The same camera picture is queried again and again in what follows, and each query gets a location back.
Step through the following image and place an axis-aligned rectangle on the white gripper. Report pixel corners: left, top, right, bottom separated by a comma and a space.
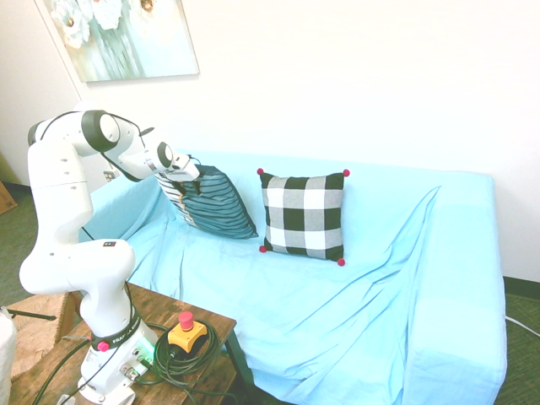
165, 162, 203, 197

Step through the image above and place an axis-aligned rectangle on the dark teal pillow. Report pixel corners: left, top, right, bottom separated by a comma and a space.
154, 164, 260, 240

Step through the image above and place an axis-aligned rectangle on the black white checkered pillow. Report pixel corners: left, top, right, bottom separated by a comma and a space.
256, 167, 352, 267

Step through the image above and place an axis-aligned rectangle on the brown wooden table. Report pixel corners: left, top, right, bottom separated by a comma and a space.
8, 282, 257, 405

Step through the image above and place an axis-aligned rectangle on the yellow emergency stop button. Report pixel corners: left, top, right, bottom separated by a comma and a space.
167, 311, 208, 354

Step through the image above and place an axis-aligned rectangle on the floral canvas painting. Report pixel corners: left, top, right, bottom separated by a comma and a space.
34, 0, 201, 84

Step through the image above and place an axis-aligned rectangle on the brown cardboard box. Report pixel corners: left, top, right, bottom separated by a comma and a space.
0, 180, 19, 216

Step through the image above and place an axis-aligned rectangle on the light blue sofa cover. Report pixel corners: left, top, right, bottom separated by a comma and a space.
78, 148, 507, 405

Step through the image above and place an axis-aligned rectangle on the woven straw stool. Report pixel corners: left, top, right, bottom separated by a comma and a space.
6, 290, 82, 381

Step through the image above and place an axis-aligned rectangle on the white fabric object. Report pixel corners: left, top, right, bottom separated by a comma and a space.
0, 306, 19, 405

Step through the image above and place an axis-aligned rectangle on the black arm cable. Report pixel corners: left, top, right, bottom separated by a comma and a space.
40, 110, 156, 182

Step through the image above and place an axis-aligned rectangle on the coiled dark cable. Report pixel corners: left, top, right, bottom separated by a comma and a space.
143, 322, 240, 401

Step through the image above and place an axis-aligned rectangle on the dark green base cable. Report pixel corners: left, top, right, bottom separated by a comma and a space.
31, 337, 92, 405

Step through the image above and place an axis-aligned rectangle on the white floor cable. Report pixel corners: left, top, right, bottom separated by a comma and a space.
505, 314, 540, 338

